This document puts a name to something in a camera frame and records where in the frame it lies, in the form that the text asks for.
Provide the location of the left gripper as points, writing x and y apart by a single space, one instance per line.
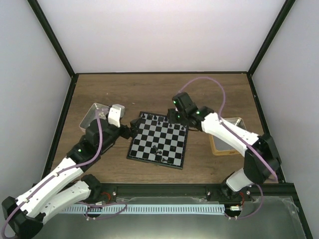
134 131

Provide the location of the pile of black chess pieces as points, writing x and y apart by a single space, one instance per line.
162 155

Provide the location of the light blue slotted cable duct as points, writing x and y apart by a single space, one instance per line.
187 209

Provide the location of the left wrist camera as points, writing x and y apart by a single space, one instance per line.
116 112

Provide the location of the pink metal tin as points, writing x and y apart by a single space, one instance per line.
91 115

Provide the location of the black enclosure frame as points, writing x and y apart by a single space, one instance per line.
283 13

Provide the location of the white chess pieces in tin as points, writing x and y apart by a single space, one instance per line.
102 114

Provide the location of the black white chess board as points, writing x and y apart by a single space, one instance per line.
161 136

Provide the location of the yellow metal tin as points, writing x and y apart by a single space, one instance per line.
220 148

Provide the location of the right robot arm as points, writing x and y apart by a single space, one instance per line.
261 157

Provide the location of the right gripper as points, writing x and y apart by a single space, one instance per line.
172 118

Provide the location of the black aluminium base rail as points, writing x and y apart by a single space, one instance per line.
211 192

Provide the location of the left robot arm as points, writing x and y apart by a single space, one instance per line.
66 184

